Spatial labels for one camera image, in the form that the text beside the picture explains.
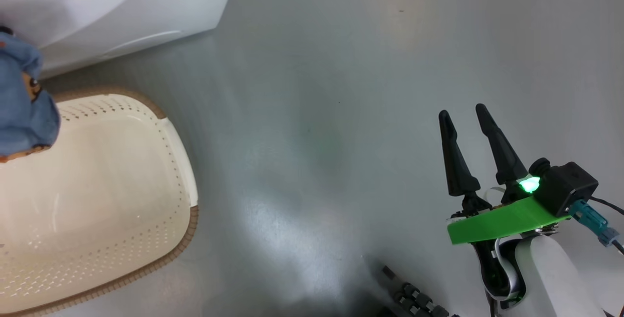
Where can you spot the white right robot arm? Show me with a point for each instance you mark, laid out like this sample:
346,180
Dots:
551,278

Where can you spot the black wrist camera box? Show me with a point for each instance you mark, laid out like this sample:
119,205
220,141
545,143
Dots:
565,185

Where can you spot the white front-load washing machine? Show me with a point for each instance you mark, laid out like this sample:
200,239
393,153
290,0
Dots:
146,5

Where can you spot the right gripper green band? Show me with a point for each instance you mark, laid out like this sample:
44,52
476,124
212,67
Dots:
502,222

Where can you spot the cream plastic laundry basket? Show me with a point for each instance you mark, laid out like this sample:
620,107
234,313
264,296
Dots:
97,200

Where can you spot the blue denim garment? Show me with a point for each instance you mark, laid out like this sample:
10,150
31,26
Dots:
24,112

